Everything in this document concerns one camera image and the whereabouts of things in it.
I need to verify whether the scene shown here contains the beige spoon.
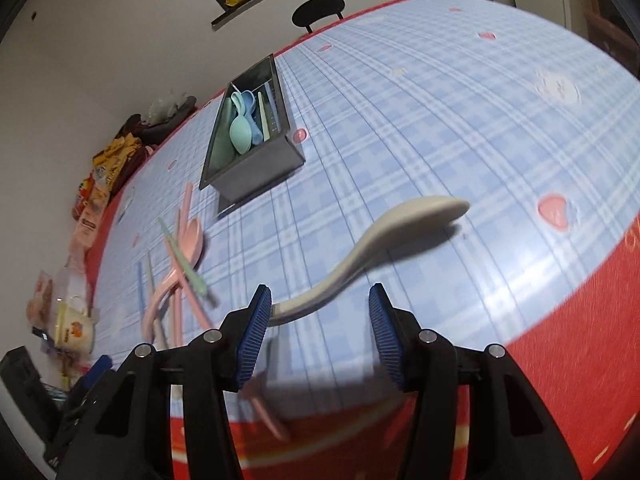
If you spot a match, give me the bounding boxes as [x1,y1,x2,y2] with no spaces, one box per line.
[267,196,471,328]

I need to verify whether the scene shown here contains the black windowsill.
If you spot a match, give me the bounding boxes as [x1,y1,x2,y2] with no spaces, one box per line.
[210,0,301,32]

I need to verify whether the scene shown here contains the green spoon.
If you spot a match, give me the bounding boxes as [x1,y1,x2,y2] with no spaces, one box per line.
[229,91,254,155]

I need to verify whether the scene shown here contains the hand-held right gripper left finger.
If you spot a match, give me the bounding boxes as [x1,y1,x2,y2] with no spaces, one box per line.
[54,284,273,480]

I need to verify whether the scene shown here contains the blue plaid tablecloth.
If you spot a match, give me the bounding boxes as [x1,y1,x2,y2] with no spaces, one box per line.
[82,0,640,480]

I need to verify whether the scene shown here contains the dark stool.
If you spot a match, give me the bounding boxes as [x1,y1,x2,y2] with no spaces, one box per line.
[142,97,198,143]

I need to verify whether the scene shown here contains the pink box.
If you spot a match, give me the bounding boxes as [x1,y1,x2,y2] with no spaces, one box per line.
[70,210,101,249]

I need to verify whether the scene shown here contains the blue spoon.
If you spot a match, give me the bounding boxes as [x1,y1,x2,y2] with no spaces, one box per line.
[242,90,267,147]

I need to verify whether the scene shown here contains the yellow printed fabric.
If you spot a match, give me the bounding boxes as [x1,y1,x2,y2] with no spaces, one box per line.
[92,132,143,186]

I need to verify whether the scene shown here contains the red label plastic container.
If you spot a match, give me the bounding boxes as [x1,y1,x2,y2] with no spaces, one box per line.
[27,270,57,332]

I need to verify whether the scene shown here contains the dark red clothes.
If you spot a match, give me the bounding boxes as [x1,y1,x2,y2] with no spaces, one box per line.
[117,114,156,161]

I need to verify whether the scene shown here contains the metal utensil tray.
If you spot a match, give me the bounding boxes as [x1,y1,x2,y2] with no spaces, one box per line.
[199,53,307,206]

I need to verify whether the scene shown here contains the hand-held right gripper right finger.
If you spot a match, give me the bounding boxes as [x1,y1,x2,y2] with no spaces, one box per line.
[368,283,585,480]

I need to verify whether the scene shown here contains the orange snack bag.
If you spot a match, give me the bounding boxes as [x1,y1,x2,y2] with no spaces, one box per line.
[75,172,108,216]

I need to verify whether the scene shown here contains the black round chair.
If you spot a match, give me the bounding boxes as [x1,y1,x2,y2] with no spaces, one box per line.
[291,0,346,34]

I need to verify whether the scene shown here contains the clear plastic bag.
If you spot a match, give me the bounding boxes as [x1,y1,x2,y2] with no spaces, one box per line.
[149,91,193,123]

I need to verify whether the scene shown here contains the clear plastic bottle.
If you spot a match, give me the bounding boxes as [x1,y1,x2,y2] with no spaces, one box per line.
[60,255,92,311]

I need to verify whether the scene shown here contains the yellow cup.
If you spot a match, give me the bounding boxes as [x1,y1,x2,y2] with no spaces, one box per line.
[52,300,97,354]

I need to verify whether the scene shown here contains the green chopstick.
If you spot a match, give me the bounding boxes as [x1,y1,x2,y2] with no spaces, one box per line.
[158,216,211,296]
[259,91,273,142]

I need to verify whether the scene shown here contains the beige snack packet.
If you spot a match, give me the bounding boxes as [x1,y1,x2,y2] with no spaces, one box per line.
[80,187,112,227]

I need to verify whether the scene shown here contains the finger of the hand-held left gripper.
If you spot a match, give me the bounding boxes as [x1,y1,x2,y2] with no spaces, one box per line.
[64,354,114,412]

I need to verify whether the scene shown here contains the pink spoon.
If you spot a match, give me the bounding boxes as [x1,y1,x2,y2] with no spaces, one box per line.
[141,220,206,341]

